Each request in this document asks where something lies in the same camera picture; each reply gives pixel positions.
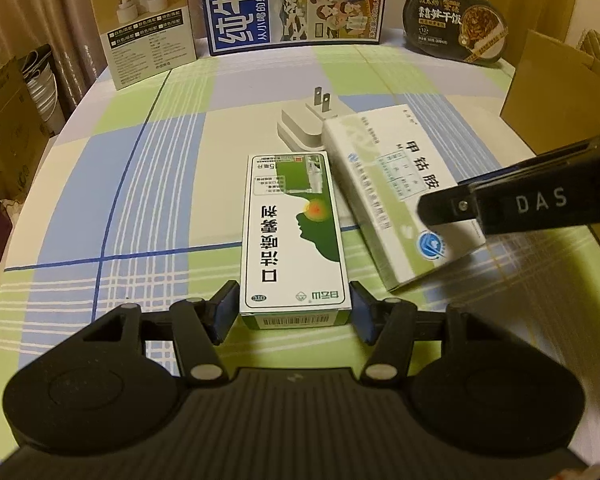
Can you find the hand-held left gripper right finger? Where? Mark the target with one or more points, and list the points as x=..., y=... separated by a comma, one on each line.
x=362, y=315

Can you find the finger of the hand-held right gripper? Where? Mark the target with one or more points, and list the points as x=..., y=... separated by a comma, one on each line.
x=565, y=154
x=445, y=207

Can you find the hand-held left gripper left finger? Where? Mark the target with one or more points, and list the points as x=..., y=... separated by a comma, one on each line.
x=225, y=312

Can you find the green and white medicine box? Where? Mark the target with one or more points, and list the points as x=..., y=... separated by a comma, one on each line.
x=290, y=240

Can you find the desktop with checked tablecloth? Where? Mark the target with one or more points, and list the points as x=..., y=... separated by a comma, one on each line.
x=170, y=200

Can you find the large open cardboard box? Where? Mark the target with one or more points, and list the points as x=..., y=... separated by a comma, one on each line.
x=555, y=90

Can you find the white plug adapter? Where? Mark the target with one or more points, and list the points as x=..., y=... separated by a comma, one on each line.
x=305, y=125

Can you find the black instant meal bowl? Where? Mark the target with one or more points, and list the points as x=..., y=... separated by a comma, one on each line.
x=455, y=25

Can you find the blue milk carton box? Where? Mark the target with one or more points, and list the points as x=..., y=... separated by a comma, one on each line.
x=290, y=5

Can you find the brown cardboard box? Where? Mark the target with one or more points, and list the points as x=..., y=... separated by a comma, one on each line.
x=10, y=130

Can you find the stack of white bowls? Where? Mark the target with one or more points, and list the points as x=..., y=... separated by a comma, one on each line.
x=42, y=90

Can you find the white humidifier box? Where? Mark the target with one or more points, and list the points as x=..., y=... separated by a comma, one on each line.
x=145, y=20

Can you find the brown curtain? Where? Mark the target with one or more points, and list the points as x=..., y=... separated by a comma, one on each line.
x=35, y=10

